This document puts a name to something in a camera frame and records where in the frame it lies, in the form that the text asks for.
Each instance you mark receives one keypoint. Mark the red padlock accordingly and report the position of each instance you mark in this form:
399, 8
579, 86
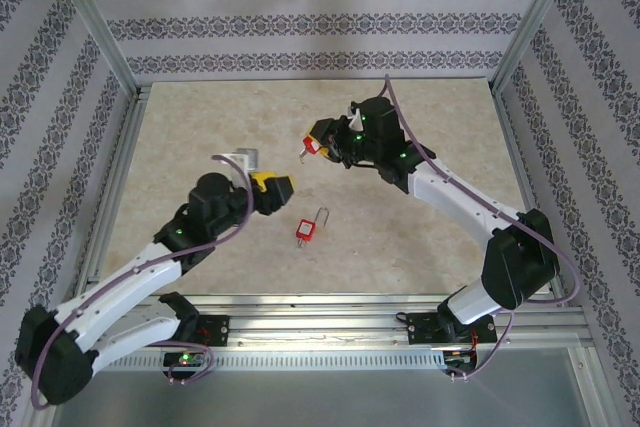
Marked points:
313, 147
304, 230

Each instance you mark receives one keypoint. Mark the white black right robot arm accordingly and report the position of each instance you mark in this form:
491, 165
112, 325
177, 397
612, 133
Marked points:
447, 204

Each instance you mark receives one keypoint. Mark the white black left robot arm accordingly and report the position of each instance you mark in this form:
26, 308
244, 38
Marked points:
135, 287

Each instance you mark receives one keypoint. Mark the left controller board green light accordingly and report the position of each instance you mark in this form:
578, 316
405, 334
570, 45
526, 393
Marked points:
186, 359

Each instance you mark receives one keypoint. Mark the right controller board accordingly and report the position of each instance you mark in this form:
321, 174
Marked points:
457, 358

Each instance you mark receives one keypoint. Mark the aluminium side rail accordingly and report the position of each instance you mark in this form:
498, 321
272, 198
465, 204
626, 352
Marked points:
112, 187
517, 147

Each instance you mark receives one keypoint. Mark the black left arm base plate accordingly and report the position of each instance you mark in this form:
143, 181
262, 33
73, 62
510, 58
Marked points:
217, 329

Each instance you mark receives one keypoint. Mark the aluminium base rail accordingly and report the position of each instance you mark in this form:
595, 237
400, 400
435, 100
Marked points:
325, 327

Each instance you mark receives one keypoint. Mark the aluminium frame post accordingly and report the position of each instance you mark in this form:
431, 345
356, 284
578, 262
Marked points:
95, 17
539, 17

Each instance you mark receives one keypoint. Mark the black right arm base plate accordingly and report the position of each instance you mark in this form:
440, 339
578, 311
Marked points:
422, 329

